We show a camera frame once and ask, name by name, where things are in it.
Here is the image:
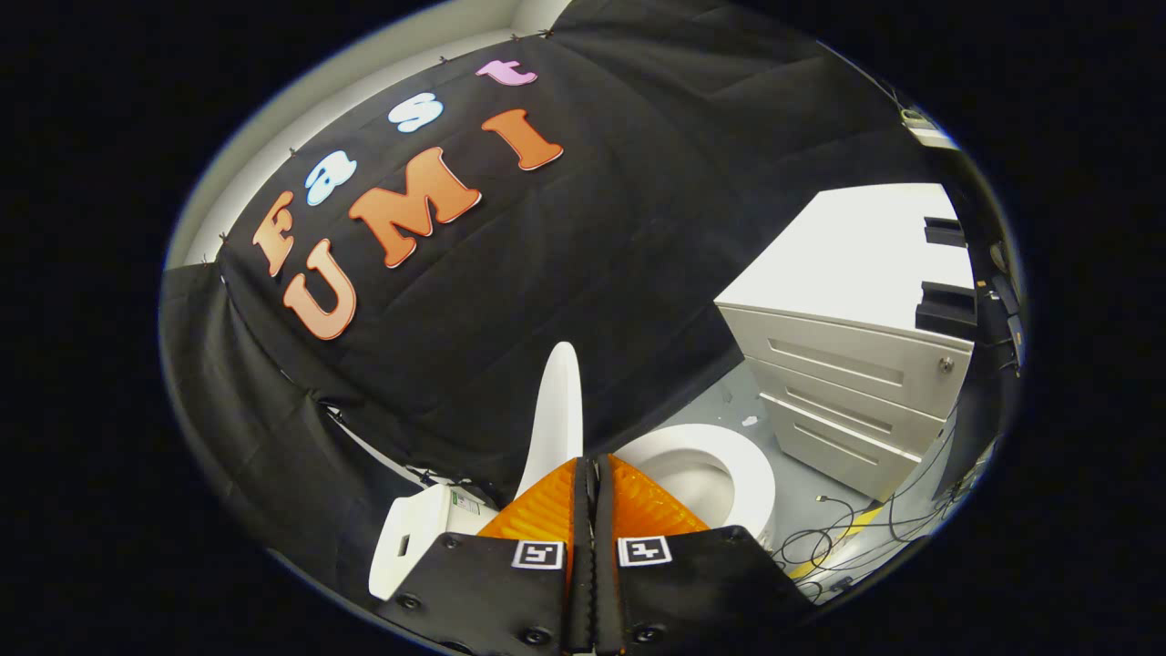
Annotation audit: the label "black backdrop cloth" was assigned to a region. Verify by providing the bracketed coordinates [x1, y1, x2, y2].
[159, 0, 968, 598]

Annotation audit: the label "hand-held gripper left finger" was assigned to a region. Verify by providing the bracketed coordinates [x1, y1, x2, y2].
[375, 456, 595, 656]

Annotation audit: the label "white wall shelf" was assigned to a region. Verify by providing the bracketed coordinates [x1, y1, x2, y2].
[900, 108, 960, 149]

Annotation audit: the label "white drawer cabinet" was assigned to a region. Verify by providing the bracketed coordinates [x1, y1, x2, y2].
[714, 182, 977, 503]

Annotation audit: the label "black floor cables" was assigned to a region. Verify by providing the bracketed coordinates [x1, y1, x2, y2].
[770, 426, 968, 595]

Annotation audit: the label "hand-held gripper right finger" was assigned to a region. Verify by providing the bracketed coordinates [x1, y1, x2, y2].
[594, 454, 818, 656]

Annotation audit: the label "white toilet bowl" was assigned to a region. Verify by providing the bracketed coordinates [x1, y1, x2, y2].
[614, 423, 778, 550]

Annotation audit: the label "large black block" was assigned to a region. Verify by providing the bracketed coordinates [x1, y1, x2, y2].
[915, 280, 978, 341]

